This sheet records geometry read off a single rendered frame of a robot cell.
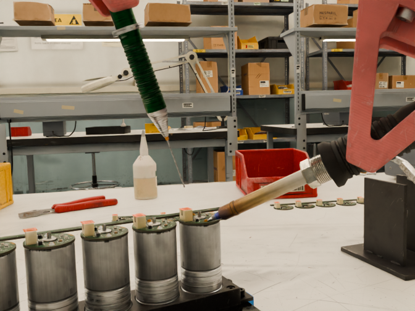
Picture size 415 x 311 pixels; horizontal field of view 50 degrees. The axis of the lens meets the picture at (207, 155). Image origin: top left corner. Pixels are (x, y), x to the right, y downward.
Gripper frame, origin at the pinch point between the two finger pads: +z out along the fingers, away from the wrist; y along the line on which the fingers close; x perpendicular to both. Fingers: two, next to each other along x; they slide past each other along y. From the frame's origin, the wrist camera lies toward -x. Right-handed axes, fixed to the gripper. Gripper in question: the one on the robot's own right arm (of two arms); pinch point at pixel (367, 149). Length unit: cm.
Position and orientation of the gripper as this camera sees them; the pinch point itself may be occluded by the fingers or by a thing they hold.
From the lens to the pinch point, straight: 23.4
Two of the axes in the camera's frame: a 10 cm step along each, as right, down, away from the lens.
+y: -3.3, 1.0, -9.4
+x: 8.6, 4.4, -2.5
